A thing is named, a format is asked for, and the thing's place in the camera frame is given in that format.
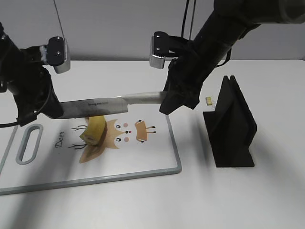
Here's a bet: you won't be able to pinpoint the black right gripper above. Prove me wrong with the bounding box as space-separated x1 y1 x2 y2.
159 51 200 115

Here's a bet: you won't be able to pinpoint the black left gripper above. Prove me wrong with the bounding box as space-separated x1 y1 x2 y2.
9 64 63 126

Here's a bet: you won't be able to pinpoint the white handled kitchen knife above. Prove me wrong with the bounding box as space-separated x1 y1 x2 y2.
58 92 167 119

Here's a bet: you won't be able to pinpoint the yellow banana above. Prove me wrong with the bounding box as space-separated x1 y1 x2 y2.
80 115 106 146

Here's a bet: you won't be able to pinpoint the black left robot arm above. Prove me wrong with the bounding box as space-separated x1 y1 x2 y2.
0 28 70 128

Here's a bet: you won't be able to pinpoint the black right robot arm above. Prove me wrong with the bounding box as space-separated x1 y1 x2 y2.
152 0 305 115

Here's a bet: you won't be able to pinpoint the small banana piece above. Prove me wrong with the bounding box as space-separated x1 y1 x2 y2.
205 97 213 106

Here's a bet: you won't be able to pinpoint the white deer cutting board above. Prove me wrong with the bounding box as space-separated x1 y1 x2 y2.
0 114 182 195

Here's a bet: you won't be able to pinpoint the black knife stand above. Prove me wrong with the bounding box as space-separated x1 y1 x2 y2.
203 75 257 167

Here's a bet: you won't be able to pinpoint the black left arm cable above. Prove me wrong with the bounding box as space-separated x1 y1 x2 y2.
0 88 53 127

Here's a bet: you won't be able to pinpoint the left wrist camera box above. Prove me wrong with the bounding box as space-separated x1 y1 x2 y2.
39 36 71 74

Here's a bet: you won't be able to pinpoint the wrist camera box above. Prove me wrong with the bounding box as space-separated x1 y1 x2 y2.
39 36 71 74
149 31 189 69

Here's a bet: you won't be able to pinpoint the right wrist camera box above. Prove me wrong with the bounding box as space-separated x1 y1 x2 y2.
149 31 189 69

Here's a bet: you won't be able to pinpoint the black hanging cables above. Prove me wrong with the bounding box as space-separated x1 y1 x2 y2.
180 0 196 40

